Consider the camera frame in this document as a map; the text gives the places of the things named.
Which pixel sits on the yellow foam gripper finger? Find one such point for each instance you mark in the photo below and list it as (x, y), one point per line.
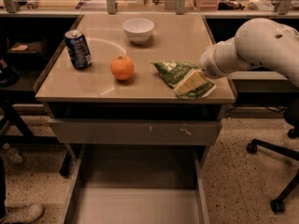
(192, 81)

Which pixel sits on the green jalapeno chip bag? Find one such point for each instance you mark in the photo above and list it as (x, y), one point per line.
(173, 72)

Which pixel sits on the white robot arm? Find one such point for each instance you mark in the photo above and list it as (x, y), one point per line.
(257, 43)

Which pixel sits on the grey drawer cabinet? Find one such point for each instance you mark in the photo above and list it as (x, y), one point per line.
(93, 93)

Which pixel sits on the closed top drawer front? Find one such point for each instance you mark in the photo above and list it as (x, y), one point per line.
(136, 132)

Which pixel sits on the open middle drawer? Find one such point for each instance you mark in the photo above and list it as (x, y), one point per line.
(136, 185)

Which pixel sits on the orange fruit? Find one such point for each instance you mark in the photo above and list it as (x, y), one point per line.
(122, 67)

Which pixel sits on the white bowl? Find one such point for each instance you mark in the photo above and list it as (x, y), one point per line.
(138, 30)

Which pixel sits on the blue soda can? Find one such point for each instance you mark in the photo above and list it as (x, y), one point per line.
(78, 49)

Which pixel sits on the plastic bottle on floor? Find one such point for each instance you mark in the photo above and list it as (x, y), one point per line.
(13, 153)

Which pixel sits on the white sneaker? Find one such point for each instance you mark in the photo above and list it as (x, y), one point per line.
(25, 215)

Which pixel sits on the black table leg frame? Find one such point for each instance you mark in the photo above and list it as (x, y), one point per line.
(7, 100)

